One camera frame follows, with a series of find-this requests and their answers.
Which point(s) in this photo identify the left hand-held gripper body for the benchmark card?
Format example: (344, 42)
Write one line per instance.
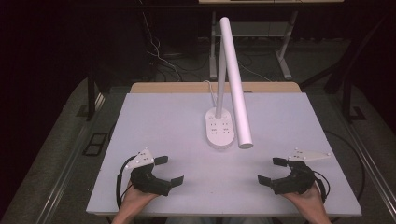
(146, 182)

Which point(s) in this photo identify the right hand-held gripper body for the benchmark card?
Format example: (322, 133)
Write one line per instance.
(299, 182)

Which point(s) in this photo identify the white desk lamp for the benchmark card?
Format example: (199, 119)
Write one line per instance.
(234, 93)

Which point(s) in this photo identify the grey metal desk frame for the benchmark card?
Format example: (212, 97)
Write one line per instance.
(285, 59)

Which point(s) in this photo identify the aluminium floor rail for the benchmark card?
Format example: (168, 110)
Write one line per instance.
(373, 168)
(67, 174)

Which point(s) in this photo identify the black metal stand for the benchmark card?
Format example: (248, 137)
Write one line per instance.
(350, 99)
(91, 96)

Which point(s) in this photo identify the person's left hand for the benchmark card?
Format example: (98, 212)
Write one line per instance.
(135, 202)

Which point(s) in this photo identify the black rectangular floor frame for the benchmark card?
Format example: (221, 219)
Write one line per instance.
(95, 144)

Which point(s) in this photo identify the person's right hand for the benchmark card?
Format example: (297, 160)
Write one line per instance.
(308, 202)

